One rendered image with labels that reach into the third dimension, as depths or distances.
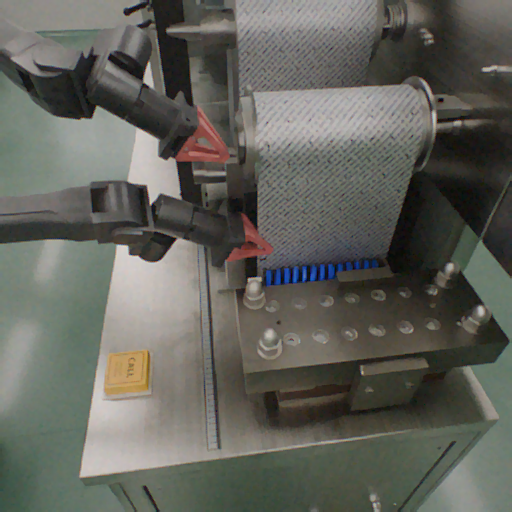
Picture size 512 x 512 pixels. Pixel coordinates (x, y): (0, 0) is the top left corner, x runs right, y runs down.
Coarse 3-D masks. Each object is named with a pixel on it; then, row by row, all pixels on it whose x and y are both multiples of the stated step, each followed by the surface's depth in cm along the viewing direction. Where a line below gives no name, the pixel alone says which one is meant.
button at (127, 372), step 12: (108, 360) 71; (120, 360) 71; (132, 360) 71; (144, 360) 71; (108, 372) 69; (120, 372) 69; (132, 372) 69; (144, 372) 69; (108, 384) 68; (120, 384) 67; (132, 384) 68; (144, 384) 68
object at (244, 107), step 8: (240, 104) 60; (248, 104) 57; (240, 112) 61; (248, 112) 56; (424, 112) 58; (248, 120) 56; (424, 120) 58; (248, 128) 55; (424, 128) 58; (248, 136) 56; (424, 136) 59; (248, 144) 56; (248, 152) 57; (248, 160) 57; (248, 168) 59; (248, 176) 61
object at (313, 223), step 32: (288, 192) 61; (320, 192) 62; (352, 192) 63; (384, 192) 64; (288, 224) 65; (320, 224) 66; (352, 224) 67; (384, 224) 68; (288, 256) 70; (320, 256) 71; (352, 256) 73; (384, 256) 74
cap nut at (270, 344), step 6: (264, 330) 58; (270, 330) 57; (264, 336) 57; (270, 336) 57; (276, 336) 57; (264, 342) 57; (270, 342) 57; (276, 342) 57; (258, 348) 60; (264, 348) 58; (270, 348) 58; (276, 348) 58; (264, 354) 59; (270, 354) 58; (276, 354) 59
